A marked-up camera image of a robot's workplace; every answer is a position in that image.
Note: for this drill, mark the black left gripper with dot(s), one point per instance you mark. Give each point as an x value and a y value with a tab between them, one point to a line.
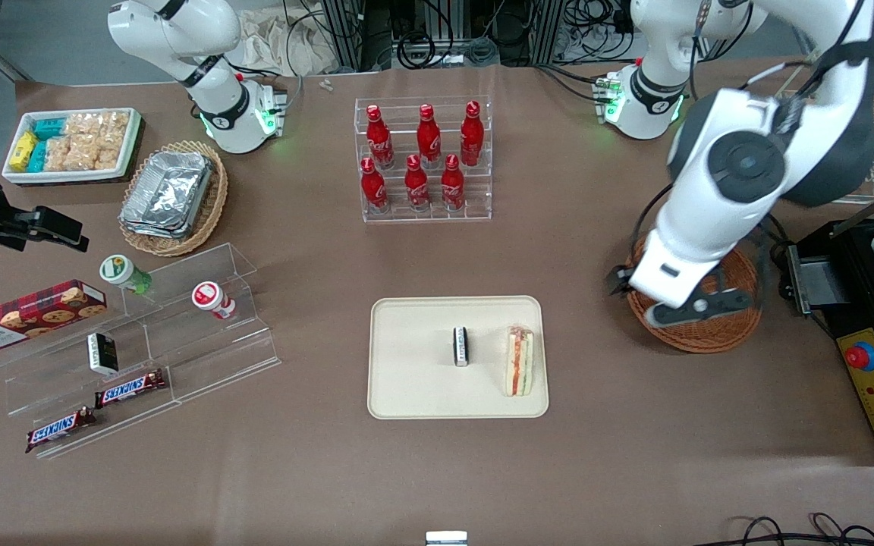
618	280

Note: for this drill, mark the triangular sandwich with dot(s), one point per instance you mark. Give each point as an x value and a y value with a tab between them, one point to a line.
519	360

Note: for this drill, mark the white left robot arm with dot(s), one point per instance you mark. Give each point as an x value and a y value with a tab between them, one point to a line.
710	220

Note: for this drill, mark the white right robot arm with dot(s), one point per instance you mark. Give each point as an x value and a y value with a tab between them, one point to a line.
179	30

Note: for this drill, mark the white rectangular snack tray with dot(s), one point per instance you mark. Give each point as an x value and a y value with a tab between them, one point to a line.
130	159

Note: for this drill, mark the round brown wicker basket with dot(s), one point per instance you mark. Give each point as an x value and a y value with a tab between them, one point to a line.
710	339

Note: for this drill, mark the oval light wicker basket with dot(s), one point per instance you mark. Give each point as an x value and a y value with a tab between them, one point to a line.
209	216

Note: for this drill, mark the beige plastic tray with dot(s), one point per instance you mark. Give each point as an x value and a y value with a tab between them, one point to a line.
414	379

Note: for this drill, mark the teal snack packet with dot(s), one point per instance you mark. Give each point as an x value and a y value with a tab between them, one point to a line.
50	127
37	157

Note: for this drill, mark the yellow snack packet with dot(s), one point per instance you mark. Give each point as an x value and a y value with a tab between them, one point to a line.
23	150

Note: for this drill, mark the clear bag of crackers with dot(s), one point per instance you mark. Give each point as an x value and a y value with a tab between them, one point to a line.
99	125
84	154

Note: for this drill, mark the green capped drink bottle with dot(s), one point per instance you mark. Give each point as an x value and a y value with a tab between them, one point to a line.
122	271

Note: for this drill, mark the red tartan cookie box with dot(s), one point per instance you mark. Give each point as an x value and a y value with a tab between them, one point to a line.
27	315

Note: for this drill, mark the stack of foil trays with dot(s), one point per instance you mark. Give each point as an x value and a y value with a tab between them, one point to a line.
168	193

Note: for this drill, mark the small black carton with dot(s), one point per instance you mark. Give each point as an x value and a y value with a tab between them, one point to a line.
103	354

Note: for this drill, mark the clear acrylic bottle rack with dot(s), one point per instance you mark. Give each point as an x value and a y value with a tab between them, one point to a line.
475	205

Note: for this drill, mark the small black white pack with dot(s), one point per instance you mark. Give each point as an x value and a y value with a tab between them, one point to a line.
461	346

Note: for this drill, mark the red capped drink bottle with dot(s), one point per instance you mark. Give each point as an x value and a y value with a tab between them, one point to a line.
211	298

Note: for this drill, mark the snickers chocolate bar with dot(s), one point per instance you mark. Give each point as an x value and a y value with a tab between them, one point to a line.
59	429
130	388

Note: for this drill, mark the red cola bottle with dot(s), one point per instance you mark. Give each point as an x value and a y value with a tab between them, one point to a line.
379	140
373	188
416	186
472	136
452	184
428	140

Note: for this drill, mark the clear acrylic stepped shelf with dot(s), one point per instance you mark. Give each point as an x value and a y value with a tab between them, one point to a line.
202	356

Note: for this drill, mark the gray metal box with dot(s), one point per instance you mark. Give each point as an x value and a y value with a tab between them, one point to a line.
820	284

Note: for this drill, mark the black machine housing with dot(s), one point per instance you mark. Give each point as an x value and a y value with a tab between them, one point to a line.
854	273

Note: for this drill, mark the crumpled beige cloth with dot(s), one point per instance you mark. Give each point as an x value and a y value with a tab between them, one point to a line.
270	42

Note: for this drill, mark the small silver white object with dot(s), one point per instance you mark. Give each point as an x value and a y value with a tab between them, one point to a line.
446	538

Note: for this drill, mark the tiny white clip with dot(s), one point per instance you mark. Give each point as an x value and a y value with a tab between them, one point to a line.
325	85

